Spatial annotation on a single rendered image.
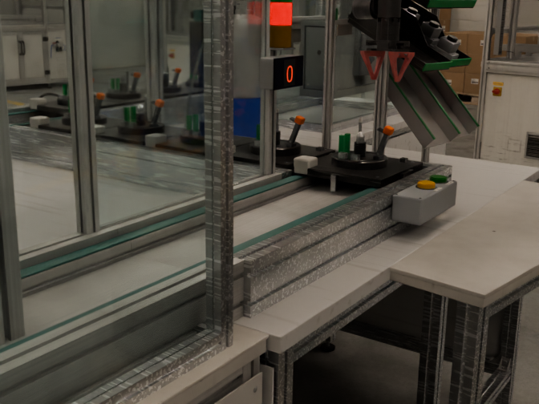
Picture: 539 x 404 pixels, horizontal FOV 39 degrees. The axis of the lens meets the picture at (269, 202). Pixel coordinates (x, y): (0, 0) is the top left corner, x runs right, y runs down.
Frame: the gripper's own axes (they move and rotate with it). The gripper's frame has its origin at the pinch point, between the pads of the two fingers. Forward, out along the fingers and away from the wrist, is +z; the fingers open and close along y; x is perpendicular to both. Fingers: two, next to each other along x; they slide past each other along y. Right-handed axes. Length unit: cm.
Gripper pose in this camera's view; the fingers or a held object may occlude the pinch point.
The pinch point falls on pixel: (385, 77)
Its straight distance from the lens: 195.8
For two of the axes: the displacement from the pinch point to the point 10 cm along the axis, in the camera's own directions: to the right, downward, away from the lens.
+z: -0.3, 9.8, 2.1
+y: 4.8, 2.0, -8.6
